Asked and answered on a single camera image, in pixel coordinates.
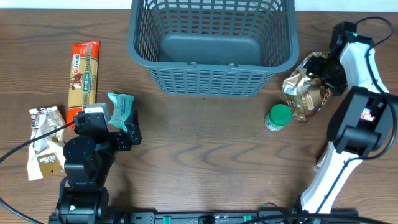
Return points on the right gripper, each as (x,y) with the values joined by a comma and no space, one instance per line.
(325,73)

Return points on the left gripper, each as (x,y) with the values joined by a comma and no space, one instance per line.
(123,143)

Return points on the teal wipes packet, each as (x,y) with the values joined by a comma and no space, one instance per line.
(122,109)

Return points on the gold coffee bag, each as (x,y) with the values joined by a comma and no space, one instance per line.
(304,92)

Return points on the green lid jar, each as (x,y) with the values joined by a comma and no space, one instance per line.
(278,117)

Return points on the Kleenex tissue multipack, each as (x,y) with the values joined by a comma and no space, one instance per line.
(367,116)

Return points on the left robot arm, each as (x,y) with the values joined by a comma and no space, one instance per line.
(88,159)

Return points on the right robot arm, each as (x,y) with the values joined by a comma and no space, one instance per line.
(363,127)

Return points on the orange spaghetti packet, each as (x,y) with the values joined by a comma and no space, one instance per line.
(83,77)

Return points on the grey plastic basket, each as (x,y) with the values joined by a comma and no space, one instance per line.
(213,47)

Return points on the white brown snack bag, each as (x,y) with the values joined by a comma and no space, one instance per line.
(45,155)

